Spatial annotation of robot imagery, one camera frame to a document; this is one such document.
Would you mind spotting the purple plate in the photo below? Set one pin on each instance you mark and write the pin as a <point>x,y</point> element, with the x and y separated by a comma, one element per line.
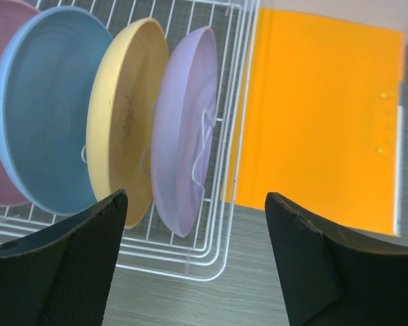
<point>184,119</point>

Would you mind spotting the white wire dish rack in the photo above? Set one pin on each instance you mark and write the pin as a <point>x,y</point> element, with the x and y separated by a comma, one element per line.
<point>150,246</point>

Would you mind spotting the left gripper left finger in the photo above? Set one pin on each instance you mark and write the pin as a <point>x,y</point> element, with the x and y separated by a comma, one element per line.
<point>62,274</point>

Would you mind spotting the orange folder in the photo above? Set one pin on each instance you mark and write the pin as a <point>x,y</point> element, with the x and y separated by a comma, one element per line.
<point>320,120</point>

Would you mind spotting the yellow plate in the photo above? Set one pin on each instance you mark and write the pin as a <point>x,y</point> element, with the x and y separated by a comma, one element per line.
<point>120,115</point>

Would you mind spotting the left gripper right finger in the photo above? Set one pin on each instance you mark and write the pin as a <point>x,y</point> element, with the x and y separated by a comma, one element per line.
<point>332,275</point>

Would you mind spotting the blue plate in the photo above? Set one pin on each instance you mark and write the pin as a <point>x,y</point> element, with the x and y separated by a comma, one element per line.
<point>46,75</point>

